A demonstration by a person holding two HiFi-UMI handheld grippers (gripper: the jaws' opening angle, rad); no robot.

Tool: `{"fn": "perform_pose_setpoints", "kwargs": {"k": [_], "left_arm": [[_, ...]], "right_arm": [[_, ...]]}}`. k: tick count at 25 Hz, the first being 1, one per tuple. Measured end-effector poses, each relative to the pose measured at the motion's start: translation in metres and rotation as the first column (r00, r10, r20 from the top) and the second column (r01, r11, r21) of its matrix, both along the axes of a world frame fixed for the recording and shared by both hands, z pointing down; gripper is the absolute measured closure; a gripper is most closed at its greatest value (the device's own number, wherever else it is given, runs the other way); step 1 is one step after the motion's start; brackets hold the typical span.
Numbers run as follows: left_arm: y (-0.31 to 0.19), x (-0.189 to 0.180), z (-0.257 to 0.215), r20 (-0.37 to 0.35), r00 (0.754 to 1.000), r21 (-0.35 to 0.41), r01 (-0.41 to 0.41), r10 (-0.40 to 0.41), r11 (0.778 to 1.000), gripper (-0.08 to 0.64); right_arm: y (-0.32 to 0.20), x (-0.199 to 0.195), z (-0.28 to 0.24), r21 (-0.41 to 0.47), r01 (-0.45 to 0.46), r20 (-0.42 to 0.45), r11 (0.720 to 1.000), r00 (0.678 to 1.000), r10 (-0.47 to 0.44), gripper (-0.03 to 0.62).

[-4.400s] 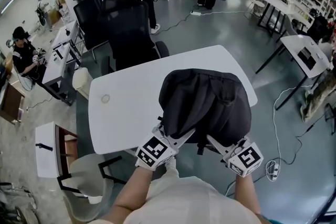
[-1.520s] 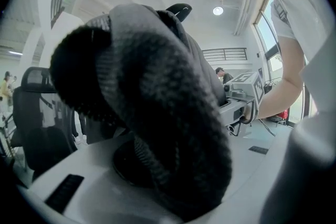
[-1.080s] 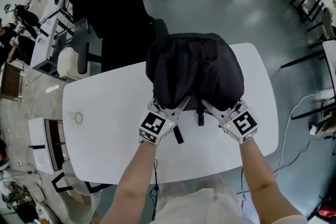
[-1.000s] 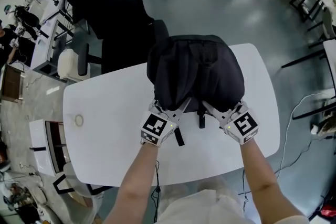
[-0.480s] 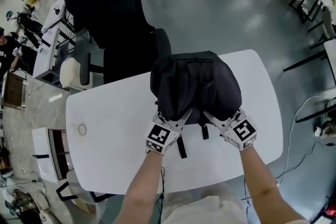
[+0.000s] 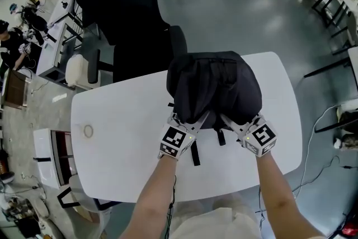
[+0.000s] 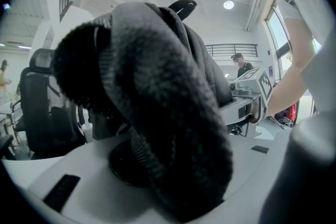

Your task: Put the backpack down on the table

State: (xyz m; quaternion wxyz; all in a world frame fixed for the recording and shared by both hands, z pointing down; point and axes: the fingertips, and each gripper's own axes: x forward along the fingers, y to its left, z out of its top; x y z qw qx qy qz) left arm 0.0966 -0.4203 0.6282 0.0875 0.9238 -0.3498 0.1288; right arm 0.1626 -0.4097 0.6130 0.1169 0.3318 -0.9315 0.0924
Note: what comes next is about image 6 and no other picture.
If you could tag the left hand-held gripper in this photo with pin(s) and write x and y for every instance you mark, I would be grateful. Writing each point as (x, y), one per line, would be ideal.
(173, 142)

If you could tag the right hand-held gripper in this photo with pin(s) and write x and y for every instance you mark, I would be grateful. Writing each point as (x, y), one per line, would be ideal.
(261, 138)

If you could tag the black backpack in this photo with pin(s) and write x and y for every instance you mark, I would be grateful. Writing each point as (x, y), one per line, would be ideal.
(215, 86)

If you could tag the person's left forearm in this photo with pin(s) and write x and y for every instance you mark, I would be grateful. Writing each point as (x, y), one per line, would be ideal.
(151, 198)

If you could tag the person's right forearm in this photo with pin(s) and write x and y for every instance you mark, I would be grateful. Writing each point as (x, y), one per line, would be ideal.
(279, 198)

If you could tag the white table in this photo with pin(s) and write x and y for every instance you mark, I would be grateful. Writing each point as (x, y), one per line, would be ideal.
(126, 154)

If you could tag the person's cream shirt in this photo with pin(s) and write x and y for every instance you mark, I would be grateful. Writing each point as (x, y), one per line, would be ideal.
(218, 224)

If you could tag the cream padded chair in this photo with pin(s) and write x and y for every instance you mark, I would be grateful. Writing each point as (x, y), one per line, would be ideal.
(78, 70)

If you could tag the grey desk with black legs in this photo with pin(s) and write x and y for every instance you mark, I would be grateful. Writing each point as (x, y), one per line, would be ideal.
(353, 61)

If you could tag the beige chair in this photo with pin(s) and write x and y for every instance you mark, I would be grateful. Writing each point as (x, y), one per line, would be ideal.
(81, 198)

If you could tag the black office chair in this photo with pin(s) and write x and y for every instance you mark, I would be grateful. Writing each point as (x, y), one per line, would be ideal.
(123, 8)

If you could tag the white cabinet with wooden inside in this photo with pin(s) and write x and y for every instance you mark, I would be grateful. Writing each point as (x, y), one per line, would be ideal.
(42, 148)

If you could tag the grey desk with drawers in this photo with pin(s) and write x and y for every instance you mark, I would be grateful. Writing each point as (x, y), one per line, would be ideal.
(53, 42)

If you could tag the brown wooden cabinet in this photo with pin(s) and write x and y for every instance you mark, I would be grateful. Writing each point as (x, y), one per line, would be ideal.
(15, 89)

